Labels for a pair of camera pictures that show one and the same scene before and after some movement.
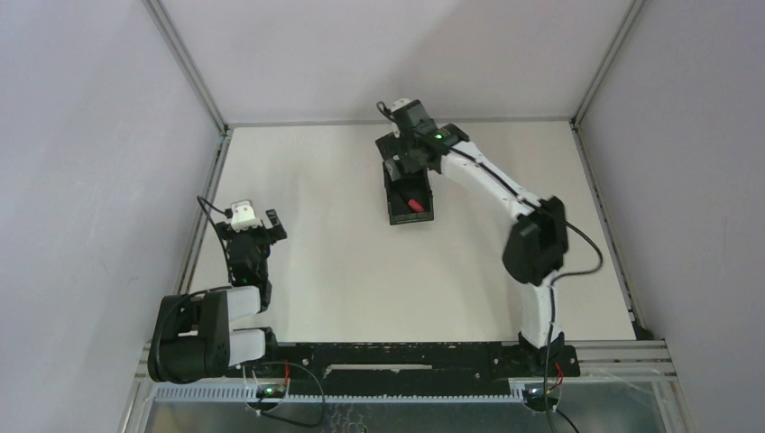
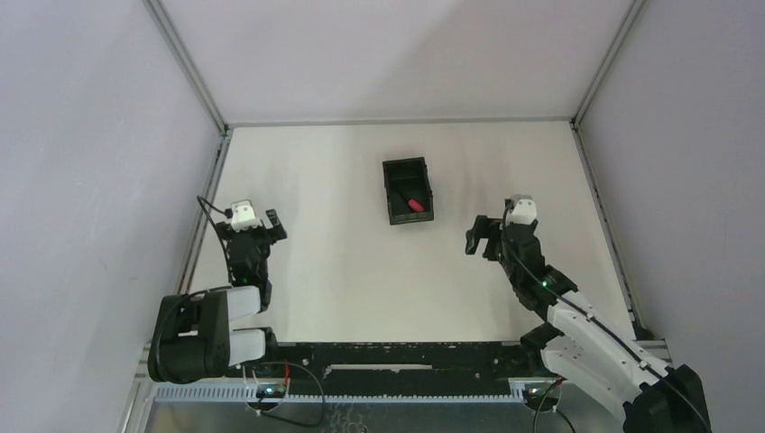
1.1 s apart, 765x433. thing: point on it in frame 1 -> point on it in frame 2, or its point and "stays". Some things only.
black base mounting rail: [411, 364] stays
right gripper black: [391, 145] -> [482, 228]
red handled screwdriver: [415, 205] stays
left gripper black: [252, 234] stays
